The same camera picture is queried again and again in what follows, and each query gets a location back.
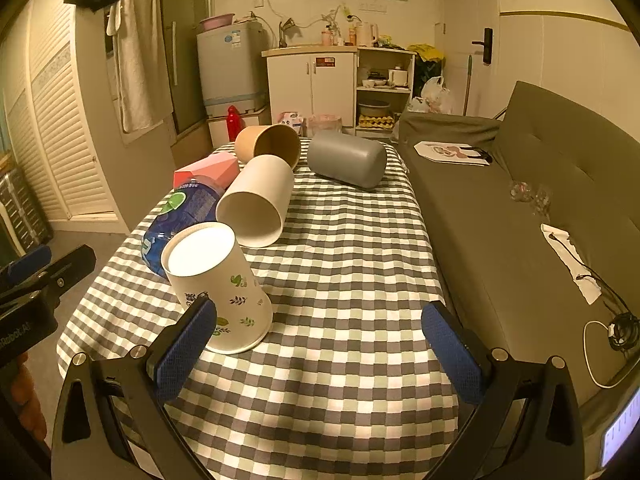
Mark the metal pot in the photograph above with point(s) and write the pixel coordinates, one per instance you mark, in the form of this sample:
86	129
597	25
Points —
373	109

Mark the white paper sheet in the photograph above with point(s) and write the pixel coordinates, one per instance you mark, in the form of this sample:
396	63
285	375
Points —
565	255

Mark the white leaf-print paper cup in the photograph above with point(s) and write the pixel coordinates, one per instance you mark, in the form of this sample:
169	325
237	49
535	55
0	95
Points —
220	280

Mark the white open shelf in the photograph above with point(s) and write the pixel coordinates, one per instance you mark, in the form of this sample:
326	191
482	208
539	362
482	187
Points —
385	91

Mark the lit phone screen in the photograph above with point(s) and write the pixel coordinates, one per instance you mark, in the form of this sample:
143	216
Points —
622	435

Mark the white towel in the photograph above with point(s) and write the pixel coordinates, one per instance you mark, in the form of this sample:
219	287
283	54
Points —
140	60

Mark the grey cup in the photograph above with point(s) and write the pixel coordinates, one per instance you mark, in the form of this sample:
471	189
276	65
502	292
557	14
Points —
345	160

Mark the grey sofa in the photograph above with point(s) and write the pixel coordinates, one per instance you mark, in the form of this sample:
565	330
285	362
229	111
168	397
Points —
500	210

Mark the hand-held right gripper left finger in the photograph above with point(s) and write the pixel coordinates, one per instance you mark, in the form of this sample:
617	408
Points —
186	351

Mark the white plastic bag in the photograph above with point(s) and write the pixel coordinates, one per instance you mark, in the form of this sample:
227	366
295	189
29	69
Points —
435	95

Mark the white storage box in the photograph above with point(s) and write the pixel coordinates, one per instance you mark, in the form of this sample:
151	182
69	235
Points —
250	127

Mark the washing machine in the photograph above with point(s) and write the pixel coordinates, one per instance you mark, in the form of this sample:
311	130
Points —
230	65

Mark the yellow bag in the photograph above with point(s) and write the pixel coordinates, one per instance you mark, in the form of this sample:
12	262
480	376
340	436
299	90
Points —
427	52

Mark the tissue packet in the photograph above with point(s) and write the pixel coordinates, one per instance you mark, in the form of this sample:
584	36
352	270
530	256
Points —
290	122

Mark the white kitchen cabinet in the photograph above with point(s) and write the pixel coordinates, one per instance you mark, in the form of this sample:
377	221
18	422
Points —
310	85

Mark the printed paper bag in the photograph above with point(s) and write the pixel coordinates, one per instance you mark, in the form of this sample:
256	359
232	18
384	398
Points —
450	152

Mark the checked tablecloth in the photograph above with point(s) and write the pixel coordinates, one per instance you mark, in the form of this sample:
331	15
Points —
350	260

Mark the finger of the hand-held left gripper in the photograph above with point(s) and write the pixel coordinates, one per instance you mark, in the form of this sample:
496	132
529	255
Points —
29	263
70	264

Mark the white kettle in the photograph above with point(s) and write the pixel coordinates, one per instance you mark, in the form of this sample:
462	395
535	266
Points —
366	35

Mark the blue wet wipes canister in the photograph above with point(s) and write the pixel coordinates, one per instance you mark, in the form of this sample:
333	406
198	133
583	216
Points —
185	205

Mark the red bottle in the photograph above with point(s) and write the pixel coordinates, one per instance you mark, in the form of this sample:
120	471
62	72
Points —
233	125

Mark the brown paper cup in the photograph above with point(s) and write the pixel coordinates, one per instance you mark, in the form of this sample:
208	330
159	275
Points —
245	142

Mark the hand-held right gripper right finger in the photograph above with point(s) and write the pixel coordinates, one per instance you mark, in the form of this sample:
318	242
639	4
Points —
451	355

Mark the pink basin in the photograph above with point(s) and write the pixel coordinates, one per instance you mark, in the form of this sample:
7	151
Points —
216	22

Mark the plain white paper cup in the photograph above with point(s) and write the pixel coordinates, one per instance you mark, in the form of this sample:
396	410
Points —
260	185

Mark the egg carton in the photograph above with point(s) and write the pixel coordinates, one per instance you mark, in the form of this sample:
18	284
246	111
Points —
376	121

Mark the clear glass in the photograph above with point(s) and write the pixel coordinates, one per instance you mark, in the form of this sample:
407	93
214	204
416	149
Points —
520	191
541	204

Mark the pink box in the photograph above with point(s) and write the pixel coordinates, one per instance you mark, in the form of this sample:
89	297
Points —
215	165

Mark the person's left hand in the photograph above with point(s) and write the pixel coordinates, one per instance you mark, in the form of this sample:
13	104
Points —
24	392

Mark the dark suitcase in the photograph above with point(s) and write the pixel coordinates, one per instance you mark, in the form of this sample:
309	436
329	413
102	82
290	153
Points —
20	210

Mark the trash bin with pink bag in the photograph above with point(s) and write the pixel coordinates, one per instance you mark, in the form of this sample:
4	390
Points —
324	124

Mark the metal faucet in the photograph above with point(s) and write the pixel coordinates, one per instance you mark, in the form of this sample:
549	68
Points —
285	32

